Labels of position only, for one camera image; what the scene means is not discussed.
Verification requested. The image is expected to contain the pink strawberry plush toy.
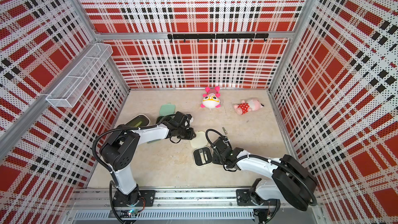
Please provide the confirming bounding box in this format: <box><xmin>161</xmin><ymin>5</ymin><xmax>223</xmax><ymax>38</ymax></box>
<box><xmin>233</xmin><ymin>99</ymin><xmax>264</xmax><ymax>115</ymax></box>

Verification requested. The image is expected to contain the pink owl plush toy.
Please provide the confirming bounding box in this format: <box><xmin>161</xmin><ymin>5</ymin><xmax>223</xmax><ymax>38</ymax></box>
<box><xmin>201</xmin><ymin>86</ymin><xmax>221</xmax><ymax>110</ymax></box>

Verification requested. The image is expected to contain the black hook rail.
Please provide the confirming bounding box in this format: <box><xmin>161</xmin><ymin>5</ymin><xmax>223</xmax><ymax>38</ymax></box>
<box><xmin>167</xmin><ymin>33</ymin><xmax>269</xmax><ymax>41</ymax></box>

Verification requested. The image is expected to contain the clear wall shelf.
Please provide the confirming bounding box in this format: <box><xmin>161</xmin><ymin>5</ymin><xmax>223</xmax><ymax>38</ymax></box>
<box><xmin>46</xmin><ymin>43</ymin><xmax>113</xmax><ymax>108</ymax></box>

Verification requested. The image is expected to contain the cream nail kit case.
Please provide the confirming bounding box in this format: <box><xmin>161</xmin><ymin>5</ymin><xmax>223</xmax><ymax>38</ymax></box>
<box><xmin>190</xmin><ymin>133</ymin><xmax>212</xmax><ymax>167</ymax></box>

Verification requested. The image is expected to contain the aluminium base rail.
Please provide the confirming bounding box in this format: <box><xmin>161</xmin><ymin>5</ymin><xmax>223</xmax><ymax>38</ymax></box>
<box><xmin>62</xmin><ymin>187</ymin><xmax>329</xmax><ymax>224</ymax></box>

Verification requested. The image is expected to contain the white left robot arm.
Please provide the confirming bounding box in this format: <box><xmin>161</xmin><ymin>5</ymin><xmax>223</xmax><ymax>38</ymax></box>
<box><xmin>92</xmin><ymin>112</ymin><xmax>196</xmax><ymax>206</ymax></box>

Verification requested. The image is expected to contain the green nail kit case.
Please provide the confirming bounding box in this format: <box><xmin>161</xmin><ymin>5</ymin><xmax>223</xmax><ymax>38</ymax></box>
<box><xmin>159</xmin><ymin>104</ymin><xmax>176</xmax><ymax>116</ymax></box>

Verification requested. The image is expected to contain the green oval tray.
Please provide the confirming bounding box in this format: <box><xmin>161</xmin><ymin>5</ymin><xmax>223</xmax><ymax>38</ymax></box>
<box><xmin>124</xmin><ymin>114</ymin><xmax>151</xmax><ymax>128</ymax></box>

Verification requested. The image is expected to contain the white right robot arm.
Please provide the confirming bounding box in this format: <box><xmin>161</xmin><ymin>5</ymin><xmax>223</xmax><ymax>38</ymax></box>
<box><xmin>205</xmin><ymin>133</ymin><xmax>318</xmax><ymax>211</ymax></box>

